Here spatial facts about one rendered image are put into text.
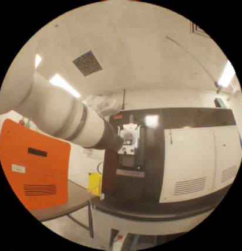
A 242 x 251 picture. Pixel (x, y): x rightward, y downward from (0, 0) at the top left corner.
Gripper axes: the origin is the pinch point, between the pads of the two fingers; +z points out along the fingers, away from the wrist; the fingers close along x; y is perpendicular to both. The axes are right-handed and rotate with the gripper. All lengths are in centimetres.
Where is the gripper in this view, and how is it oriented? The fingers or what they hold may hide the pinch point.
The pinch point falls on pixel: (121, 138)
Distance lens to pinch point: 33.3
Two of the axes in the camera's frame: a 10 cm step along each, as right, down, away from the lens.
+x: 8.3, 3.4, -4.5
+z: 3.3, 3.5, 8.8
